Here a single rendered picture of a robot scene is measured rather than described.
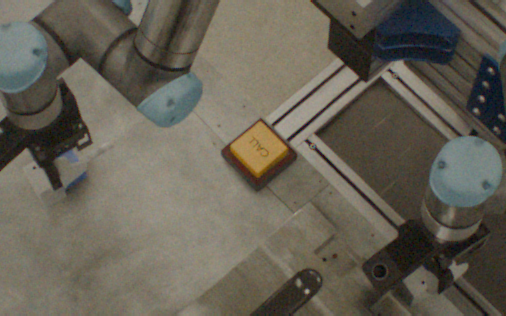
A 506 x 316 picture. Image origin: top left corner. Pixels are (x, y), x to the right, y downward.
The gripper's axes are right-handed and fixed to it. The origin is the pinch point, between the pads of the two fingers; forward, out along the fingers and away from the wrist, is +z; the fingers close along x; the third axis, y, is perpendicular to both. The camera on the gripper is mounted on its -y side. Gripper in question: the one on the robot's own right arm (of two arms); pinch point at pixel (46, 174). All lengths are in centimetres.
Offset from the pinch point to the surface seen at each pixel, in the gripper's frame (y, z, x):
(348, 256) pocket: 28.9, -1.7, -33.8
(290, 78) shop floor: 64, 85, 31
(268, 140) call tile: 29.8, 0.9, -12.3
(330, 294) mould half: 23.3, -4.4, -37.7
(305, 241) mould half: 24.6, -4.4, -29.6
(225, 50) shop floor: 55, 85, 45
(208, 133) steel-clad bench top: 23.9, 4.6, -5.1
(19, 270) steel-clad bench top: -10.1, 4.6, -8.8
